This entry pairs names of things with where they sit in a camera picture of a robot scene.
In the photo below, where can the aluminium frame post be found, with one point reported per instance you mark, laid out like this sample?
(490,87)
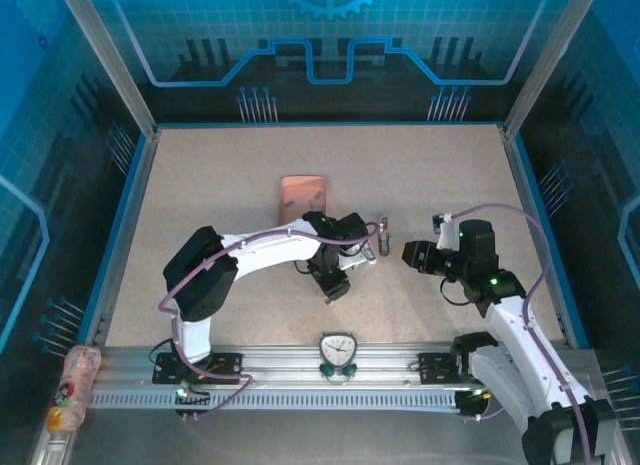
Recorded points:
(107,60)
(550,60)

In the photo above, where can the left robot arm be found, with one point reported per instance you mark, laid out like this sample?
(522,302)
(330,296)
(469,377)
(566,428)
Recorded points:
(200,270)

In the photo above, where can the blue table edge strip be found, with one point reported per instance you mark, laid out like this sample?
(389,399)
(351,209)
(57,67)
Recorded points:
(325,124)

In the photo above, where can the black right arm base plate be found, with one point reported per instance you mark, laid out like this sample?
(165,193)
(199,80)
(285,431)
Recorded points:
(432,367)

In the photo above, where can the pink plastic tray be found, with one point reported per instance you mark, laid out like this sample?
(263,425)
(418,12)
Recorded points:
(300,190)

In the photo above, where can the aluminium side rail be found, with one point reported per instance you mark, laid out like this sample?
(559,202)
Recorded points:
(134,210)
(522,185)

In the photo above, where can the white alarm clock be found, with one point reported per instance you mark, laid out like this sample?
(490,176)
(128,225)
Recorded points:
(337,347)

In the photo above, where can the aluminium mounting rail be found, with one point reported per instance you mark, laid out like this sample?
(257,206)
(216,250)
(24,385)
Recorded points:
(280,357)

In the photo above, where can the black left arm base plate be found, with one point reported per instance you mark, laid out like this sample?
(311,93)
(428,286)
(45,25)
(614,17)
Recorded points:
(230,365)

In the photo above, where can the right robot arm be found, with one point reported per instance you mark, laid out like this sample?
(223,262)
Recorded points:
(520,335)

